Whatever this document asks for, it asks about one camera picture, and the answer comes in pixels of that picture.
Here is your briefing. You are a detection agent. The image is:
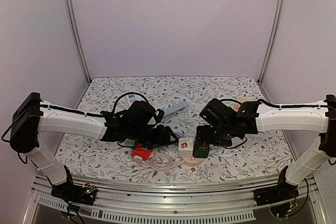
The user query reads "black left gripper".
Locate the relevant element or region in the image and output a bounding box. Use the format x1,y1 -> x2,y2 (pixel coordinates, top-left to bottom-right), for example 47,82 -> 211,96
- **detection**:
128,125 -> 179,151

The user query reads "white cube adapter red print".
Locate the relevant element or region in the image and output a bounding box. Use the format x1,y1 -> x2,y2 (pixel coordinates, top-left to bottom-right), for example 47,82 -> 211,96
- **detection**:
178,138 -> 194,157

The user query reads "red cube socket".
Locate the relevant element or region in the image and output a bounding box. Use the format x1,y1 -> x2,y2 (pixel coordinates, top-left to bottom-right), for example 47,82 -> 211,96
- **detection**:
131,144 -> 153,161

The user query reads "round pink socket base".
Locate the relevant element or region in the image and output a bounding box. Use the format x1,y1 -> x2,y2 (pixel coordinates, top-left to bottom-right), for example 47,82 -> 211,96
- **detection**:
181,157 -> 205,167

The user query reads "dark green cube adapter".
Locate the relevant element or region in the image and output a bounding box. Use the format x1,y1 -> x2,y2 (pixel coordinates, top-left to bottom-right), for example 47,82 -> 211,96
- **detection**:
193,142 -> 210,158

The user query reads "white multicolour power strip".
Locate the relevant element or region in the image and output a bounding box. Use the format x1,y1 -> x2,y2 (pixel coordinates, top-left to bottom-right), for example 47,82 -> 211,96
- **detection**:
126,93 -> 137,106

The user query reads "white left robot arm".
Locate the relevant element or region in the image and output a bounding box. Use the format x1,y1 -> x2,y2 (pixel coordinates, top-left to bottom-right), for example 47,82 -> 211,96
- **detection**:
5,92 -> 179,200

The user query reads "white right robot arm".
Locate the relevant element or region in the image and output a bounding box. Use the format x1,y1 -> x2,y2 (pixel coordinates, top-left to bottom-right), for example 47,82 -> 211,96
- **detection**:
200,95 -> 335,201

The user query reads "light blue power strip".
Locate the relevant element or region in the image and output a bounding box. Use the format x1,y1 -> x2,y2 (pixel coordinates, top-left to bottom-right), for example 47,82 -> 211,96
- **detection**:
163,101 -> 188,116

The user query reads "floral patterned table mat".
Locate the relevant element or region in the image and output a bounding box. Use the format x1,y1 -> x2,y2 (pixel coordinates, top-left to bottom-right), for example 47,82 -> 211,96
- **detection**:
56,77 -> 293,184

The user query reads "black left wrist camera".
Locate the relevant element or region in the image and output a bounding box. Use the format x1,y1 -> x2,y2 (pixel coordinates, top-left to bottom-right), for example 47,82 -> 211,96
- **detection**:
154,109 -> 165,123

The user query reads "aluminium front rail frame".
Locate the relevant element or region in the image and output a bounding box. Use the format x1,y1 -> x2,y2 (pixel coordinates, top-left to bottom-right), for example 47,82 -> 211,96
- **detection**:
23,175 -> 328,223

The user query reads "aluminium right corner post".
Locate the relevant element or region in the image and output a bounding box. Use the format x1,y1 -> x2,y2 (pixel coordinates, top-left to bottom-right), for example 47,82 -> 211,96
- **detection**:
257,0 -> 285,85

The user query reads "aluminium corner post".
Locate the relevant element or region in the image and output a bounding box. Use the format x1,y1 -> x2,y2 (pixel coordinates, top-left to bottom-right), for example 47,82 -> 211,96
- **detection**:
64,0 -> 92,84
257,0 -> 285,85

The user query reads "aluminium left corner post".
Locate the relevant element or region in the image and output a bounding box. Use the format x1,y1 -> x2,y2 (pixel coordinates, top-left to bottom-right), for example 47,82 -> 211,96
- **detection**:
64,0 -> 92,84

